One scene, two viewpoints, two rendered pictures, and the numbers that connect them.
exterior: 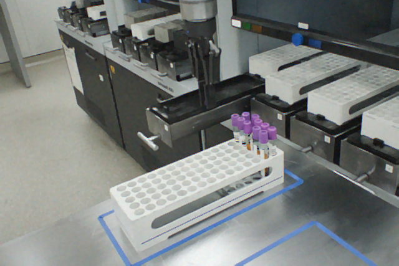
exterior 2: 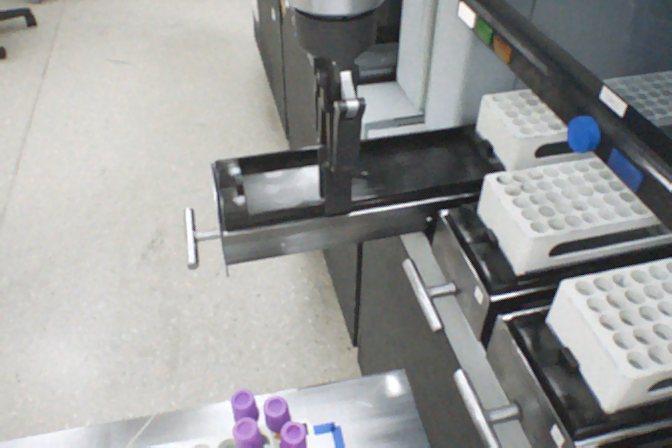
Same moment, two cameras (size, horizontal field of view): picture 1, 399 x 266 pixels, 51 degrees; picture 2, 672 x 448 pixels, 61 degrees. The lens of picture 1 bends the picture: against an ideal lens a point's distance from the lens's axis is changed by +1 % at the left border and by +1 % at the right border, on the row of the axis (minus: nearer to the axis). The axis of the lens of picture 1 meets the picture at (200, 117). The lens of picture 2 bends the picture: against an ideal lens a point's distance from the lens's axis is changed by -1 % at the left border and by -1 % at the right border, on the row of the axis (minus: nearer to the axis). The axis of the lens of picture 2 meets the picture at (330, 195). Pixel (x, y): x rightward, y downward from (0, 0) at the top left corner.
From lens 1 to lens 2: 0.55 m
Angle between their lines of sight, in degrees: 20
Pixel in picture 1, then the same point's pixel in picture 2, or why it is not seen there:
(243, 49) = (477, 72)
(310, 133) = (527, 387)
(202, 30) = (326, 42)
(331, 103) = (606, 356)
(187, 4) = not seen: outside the picture
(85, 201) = (204, 209)
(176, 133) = (237, 251)
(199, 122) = (299, 237)
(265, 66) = (508, 137)
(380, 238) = not seen: outside the picture
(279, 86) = (505, 220)
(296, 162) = not seen: outside the picture
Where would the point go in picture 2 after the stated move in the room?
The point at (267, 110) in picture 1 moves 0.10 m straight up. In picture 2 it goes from (461, 262) to (477, 190)
